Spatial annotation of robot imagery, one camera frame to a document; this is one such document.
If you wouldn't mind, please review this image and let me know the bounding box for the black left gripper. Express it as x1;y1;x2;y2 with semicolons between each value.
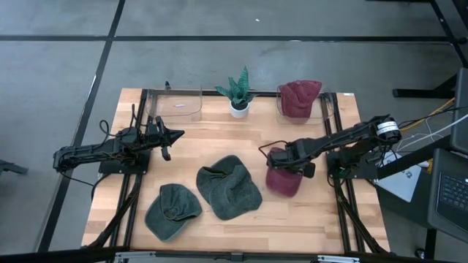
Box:
145;115;186;161

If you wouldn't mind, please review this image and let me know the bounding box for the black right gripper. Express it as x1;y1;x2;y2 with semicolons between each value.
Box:
268;140;317;180

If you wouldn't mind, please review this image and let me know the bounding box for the dark red baseball cap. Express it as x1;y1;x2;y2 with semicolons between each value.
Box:
265;147;304;198
279;80;323;119

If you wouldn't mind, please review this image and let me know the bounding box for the clear plastic bin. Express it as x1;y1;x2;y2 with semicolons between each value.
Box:
276;84;334;126
145;85;203;123

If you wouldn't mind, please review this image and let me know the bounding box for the dark green baseball cap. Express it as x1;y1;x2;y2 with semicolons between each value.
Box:
144;183;203;243
208;164;263;221
195;154;245;205

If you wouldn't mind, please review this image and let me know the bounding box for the snake plant in white pot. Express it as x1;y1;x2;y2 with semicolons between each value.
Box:
214;66;256;119

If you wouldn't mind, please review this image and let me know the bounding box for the white box with sticker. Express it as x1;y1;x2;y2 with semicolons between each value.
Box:
378;155;433;204

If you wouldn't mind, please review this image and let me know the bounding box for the black desk beam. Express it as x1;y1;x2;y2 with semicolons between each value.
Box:
376;135;453;180

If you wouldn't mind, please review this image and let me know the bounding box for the black desk foot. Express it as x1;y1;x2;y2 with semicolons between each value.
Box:
392;75;458;99

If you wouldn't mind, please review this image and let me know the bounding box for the dark chair foot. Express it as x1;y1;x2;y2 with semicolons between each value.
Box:
0;159;29;176

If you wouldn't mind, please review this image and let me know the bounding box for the black laptop keyboard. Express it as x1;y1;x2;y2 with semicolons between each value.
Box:
426;148;468;242

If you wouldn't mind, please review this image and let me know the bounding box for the black monitor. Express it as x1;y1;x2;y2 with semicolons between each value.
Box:
450;67;468;156

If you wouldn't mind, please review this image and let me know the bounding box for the black frame rail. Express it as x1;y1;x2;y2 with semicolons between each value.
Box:
321;93;388;254
86;89;151;253
0;247;468;263
146;88;336;99

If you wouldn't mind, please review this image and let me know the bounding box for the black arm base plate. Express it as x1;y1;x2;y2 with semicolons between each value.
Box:
98;148;151;175
326;149;380;180

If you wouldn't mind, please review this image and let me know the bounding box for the black floor cable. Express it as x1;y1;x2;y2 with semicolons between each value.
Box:
58;170;110;201

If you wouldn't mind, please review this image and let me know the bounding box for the silver metal bracket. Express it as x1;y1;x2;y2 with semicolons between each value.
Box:
114;251;157;263
317;255;361;263

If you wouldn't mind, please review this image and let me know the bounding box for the thin black cable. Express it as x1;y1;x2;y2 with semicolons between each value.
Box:
400;105;462;131

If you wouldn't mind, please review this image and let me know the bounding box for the white cable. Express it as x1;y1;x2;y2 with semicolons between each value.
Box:
396;113;468;153

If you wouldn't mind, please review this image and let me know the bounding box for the yellow cable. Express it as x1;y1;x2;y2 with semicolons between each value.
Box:
400;97;456;132

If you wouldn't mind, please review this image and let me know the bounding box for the black desk post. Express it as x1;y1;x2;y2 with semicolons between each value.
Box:
415;226;439;261

